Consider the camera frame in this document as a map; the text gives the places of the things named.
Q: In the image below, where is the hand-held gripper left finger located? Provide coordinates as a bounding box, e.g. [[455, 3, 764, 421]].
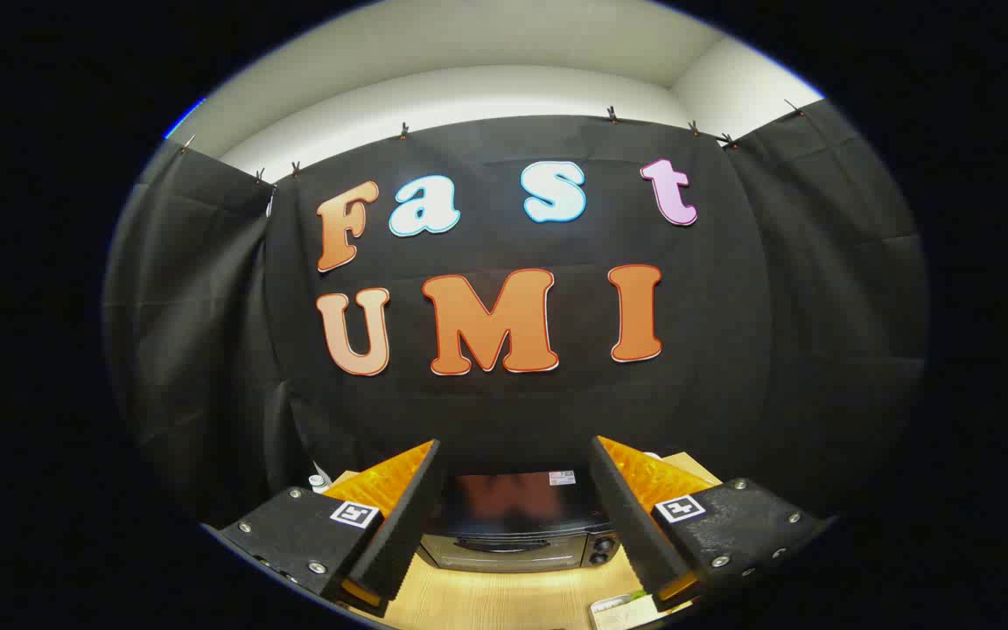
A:
[[203, 439, 444, 618]]

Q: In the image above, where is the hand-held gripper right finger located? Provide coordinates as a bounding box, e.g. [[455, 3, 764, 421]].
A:
[[590, 435, 837, 613]]

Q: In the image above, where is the black toaster oven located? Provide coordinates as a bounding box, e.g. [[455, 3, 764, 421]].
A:
[[417, 470, 623, 575]]

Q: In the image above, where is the row of black cloth clips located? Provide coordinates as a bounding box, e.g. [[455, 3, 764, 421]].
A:
[[178, 99, 807, 185]]

